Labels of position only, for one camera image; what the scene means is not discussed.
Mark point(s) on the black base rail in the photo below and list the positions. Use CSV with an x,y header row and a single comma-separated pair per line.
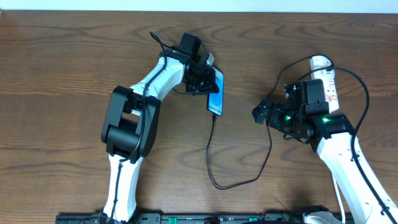
x,y
199,218

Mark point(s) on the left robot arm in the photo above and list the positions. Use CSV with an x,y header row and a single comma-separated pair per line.
x,y
131,121

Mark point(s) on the white power strip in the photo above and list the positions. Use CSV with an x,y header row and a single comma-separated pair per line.
x,y
328,78

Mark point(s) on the blue screen smartphone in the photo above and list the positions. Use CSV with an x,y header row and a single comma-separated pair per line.
x,y
215,100

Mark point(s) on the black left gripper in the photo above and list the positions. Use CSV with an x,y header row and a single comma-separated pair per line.
x,y
203,79

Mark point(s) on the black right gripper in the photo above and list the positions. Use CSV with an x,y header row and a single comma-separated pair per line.
x,y
265,112

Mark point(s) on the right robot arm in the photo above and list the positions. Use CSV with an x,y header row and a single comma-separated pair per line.
x,y
306,115

